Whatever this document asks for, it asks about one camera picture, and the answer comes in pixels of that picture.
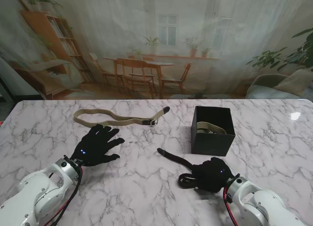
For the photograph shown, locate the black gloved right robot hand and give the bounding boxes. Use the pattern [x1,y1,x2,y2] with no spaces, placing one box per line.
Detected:
[191,157,241,193]

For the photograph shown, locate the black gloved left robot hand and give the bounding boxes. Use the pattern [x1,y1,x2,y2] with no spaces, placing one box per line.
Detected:
[70,124,125,167]

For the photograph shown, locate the black woven belt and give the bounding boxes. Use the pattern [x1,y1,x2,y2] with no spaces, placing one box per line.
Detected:
[156,148,200,189]

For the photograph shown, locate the beige braided belt silver buckle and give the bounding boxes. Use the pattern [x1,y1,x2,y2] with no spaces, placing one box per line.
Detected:
[196,121,228,135]
[74,106,171,127]

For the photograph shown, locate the black square storage box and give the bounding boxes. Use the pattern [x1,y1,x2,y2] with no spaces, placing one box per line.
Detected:
[190,106,236,157]

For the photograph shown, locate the printed room scene backdrop curtain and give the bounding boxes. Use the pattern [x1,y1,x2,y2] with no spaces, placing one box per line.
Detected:
[0,0,313,101]

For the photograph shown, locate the red black right arm cables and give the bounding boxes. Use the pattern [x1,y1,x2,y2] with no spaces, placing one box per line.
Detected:
[222,185,239,226]

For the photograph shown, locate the red black arm cables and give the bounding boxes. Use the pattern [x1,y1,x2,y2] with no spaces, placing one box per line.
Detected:
[222,185,239,226]
[39,167,84,226]

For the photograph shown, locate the red black left arm cables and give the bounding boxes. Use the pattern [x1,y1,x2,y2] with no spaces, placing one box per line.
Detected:
[39,167,84,226]

